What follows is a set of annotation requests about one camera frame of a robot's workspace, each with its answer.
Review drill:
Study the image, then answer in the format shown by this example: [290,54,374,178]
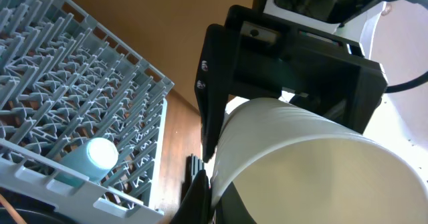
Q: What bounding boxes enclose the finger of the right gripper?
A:
[195,24,240,162]

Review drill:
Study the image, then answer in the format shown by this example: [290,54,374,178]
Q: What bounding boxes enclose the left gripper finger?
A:
[170,170,211,224]

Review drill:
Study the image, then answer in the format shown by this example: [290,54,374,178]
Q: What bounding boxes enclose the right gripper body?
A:
[225,5,387,133]

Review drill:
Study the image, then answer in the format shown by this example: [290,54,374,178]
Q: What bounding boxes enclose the white cup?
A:
[211,98,427,223]

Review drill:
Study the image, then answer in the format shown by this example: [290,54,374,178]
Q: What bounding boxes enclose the light blue cup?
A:
[60,138,118,183]

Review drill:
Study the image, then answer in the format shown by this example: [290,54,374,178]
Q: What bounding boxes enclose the wooden chopstick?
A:
[0,195,27,224]

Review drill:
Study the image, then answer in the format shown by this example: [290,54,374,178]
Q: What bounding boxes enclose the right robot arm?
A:
[195,0,427,161]

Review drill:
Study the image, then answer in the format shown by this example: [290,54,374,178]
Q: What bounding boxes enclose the grey dishwasher rack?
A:
[1,0,173,223]

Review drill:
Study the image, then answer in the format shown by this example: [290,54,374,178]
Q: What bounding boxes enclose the round black serving tray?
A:
[1,189,77,224]

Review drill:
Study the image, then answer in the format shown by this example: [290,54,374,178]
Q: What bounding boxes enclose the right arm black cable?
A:
[384,70,428,94]

